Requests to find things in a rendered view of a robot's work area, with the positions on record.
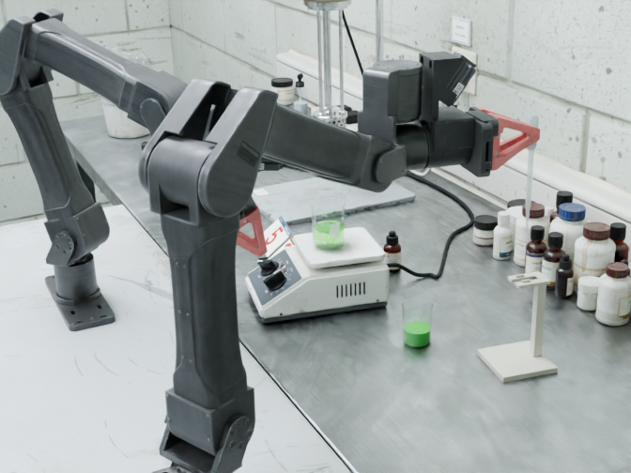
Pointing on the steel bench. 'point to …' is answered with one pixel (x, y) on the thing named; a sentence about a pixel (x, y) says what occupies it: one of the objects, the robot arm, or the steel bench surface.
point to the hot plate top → (367, 246)
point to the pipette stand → (524, 366)
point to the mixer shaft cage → (330, 72)
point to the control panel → (268, 276)
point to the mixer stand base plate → (280, 198)
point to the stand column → (378, 30)
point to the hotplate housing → (327, 290)
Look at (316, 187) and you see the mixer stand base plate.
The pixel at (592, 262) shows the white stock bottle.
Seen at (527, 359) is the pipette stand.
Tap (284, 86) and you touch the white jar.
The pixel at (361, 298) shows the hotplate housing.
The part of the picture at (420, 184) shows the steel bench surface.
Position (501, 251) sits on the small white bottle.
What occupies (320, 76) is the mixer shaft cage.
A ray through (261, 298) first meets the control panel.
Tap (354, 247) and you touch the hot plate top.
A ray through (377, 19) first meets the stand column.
